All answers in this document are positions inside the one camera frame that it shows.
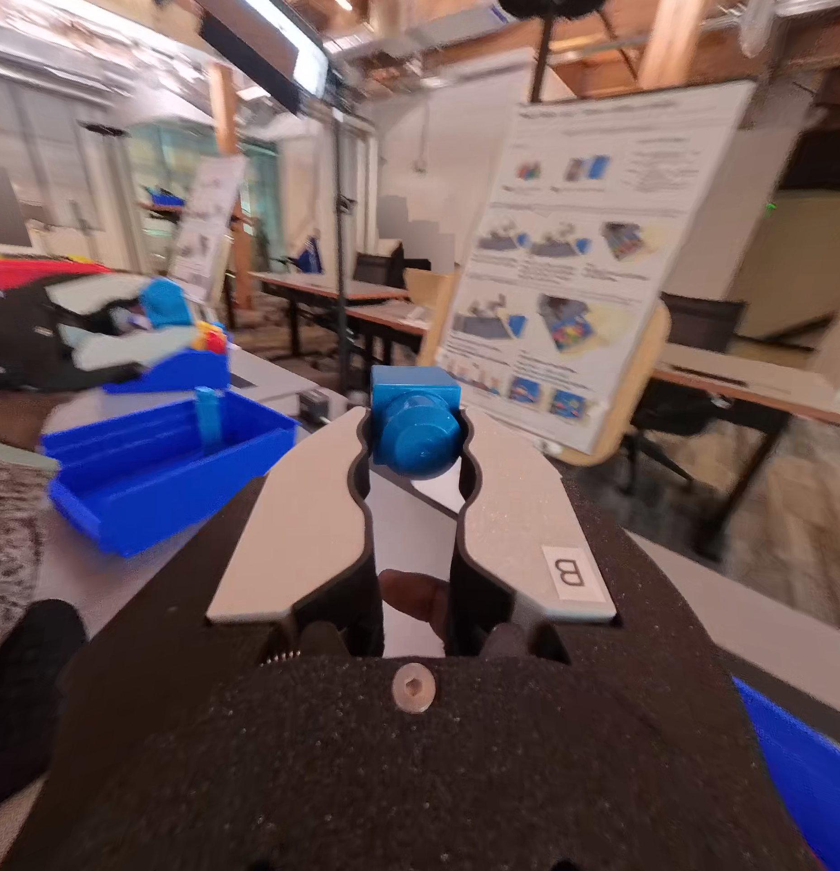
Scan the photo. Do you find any wooden chair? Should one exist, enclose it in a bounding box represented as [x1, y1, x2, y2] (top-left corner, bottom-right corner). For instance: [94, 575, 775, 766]
[401, 267, 463, 321]

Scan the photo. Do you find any red plastic bin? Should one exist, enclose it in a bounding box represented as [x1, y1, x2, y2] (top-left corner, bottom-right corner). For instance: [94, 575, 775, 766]
[0, 255, 113, 295]

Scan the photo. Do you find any black cushion pad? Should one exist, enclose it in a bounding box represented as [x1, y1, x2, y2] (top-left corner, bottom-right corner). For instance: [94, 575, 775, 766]
[0, 599, 89, 812]

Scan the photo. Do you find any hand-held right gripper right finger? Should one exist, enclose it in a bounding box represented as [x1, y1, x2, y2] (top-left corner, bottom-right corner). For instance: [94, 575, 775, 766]
[446, 407, 618, 657]

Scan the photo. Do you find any person's left forearm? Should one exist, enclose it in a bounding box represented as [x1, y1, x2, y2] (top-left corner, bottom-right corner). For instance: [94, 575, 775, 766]
[0, 435, 54, 657]

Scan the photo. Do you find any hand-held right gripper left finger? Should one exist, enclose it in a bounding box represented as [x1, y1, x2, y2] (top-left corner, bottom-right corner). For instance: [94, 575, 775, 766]
[205, 406, 383, 657]

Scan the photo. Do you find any person's left hand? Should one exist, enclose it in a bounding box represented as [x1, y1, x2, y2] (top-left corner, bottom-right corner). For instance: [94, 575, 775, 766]
[0, 389, 77, 451]

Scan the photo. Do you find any black office chair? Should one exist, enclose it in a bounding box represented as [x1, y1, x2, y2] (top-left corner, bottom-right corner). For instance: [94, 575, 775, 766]
[352, 252, 406, 288]
[624, 293, 749, 485]

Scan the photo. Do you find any instruction poster board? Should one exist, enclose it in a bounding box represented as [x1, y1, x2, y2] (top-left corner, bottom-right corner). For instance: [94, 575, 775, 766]
[419, 80, 760, 469]
[167, 155, 249, 303]

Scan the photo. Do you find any black disc stand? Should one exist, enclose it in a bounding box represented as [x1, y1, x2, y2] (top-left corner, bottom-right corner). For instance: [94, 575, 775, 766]
[497, 0, 610, 104]

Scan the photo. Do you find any LED light panel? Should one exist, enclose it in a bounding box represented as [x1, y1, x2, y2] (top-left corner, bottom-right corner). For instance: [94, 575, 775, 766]
[194, 0, 331, 115]

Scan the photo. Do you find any blue plastic bin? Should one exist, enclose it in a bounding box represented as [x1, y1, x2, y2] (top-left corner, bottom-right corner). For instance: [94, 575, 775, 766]
[41, 387, 300, 560]
[102, 325, 232, 397]
[732, 675, 840, 871]

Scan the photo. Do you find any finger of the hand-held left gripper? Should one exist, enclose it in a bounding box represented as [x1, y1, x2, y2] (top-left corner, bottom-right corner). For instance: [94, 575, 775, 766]
[56, 325, 198, 374]
[44, 274, 152, 321]

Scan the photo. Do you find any blue mega block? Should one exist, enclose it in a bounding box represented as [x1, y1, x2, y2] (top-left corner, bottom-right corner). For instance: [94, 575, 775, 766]
[370, 365, 463, 482]

